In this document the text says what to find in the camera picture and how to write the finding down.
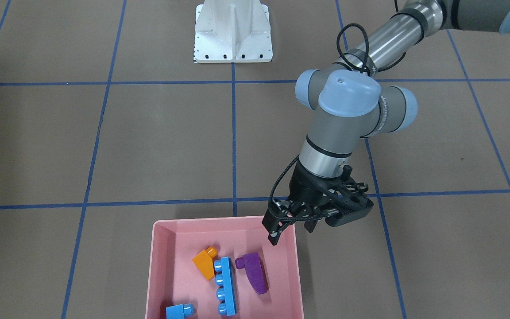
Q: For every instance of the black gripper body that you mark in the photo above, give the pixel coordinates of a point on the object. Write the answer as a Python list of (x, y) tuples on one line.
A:
[(307, 185)]

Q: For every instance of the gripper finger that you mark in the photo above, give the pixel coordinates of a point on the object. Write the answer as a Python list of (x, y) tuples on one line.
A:
[(311, 222), (277, 219)]

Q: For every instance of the purple block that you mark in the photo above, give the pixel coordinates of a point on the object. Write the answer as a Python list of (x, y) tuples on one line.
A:
[(252, 264)]

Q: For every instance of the orange block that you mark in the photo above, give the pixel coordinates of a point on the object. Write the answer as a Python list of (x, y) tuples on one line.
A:
[(204, 262)]

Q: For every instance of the long blue studded block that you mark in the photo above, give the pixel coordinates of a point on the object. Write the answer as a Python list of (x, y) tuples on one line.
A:
[(224, 278)]

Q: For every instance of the small blue block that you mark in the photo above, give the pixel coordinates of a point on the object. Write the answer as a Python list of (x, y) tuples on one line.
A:
[(180, 311)]

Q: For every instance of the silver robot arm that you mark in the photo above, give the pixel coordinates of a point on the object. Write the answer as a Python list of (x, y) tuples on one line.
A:
[(349, 105)]

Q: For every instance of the pink plastic box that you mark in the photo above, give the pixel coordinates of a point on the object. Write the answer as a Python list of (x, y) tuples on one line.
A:
[(173, 278)]

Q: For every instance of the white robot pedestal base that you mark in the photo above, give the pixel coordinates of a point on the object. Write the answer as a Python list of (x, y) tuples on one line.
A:
[(232, 31)]

